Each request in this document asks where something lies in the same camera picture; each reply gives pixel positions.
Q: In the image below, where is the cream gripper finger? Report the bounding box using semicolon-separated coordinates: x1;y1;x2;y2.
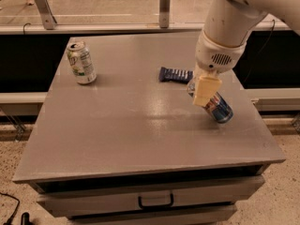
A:
193;73;222;107

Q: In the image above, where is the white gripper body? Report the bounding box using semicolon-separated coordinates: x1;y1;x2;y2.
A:
194;31;246;77

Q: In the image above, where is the blue silver redbull can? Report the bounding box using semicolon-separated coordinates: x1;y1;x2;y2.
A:
202;93;233;124

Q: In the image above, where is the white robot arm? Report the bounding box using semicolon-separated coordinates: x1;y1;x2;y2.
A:
192;0;300;106

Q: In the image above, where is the green white soda can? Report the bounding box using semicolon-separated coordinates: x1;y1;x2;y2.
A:
67;41;97;84

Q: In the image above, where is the blue snack bar wrapper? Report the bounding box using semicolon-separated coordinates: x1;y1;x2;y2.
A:
158;67;193;83

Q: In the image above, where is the grey drawer cabinet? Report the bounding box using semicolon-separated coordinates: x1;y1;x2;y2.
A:
14;33;284;225

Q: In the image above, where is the black plug on floor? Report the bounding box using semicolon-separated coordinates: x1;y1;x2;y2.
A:
21;212;31;225

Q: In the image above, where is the middle metal railing bracket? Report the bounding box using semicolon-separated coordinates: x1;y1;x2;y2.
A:
158;0;171;28

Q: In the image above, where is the metal railing bracket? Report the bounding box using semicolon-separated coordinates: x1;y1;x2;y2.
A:
35;0;57;30
158;0;171;28

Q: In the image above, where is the black drawer handle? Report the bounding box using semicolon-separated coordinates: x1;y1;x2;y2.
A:
138;193;174;210

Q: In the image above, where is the left metal railing bracket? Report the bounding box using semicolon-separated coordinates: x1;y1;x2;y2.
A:
35;0;57;30

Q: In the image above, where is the black floor cable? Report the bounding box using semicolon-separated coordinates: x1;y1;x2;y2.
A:
0;192;21;225

